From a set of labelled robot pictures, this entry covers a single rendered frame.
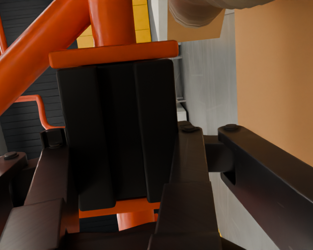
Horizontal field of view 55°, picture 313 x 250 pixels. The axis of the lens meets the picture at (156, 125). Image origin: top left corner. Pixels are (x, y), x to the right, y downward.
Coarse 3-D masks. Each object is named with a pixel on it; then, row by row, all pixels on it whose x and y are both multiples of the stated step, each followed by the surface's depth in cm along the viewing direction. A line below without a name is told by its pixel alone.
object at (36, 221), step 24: (48, 144) 14; (48, 168) 11; (48, 192) 9; (72, 192) 11; (24, 216) 7; (48, 216) 7; (72, 216) 9; (0, 240) 6; (24, 240) 6; (48, 240) 6
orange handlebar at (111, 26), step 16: (96, 0) 14; (112, 0) 14; (128, 0) 14; (96, 16) 14; (112, 16) 14; (128, 16) 14; (96, 32) 15; (112, 32) 14; (128, 32) 15; (128, 224) 17
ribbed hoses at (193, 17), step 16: (176, 0) 19; (192, 0) 18; (208, 0) 14; (224, 0) 12; (240, 0) 11; (256, 0) 11; (272, 0) 12; (176, 16) 21; (192, 16) 20; (208, 16) 20
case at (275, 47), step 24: (288, 0) 23; (312, 0) 20; (240, 24) 33; (264, 24) 27; (288, 24) 23; (312, 24) 20; (240, 48) 34; (264, 48) 28; (288, 48) 23; (312, 48) 20; (240, 72) 34; (264, 72) 28; (288, 72) 24; (312, 72) 21; (240, 96) 35; (264, 96) 29; (288, 96) 24; (312, 96) 21; (240, 120) 36; (264, 120) 29; (288, 120) 24; (312, 120) 21; (288, 144) 25; (312, 144) 21
